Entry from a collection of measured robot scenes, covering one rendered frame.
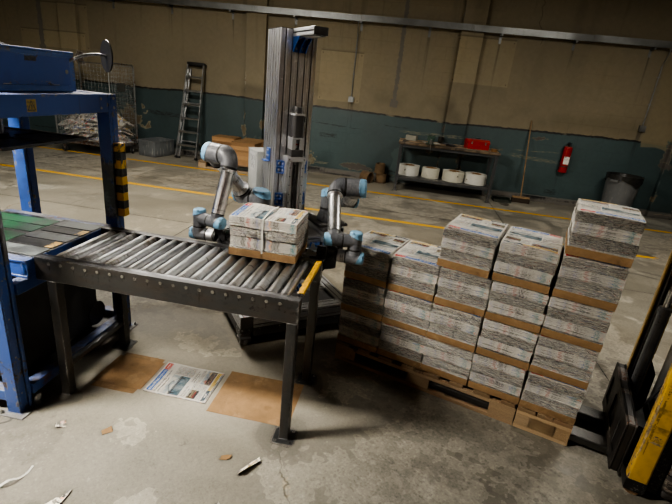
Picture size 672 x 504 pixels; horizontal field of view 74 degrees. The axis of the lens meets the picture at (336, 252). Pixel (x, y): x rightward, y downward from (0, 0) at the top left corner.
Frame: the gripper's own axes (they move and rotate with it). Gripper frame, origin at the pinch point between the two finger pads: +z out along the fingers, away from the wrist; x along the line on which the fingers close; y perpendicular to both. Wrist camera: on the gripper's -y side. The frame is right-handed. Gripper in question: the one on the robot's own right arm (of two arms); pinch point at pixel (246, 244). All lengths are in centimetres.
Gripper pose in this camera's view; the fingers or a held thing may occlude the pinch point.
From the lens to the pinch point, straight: 270.3
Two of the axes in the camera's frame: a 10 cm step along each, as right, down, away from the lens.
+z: 9.8, 1.5, -1.2
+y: 1.0, -9.3, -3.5
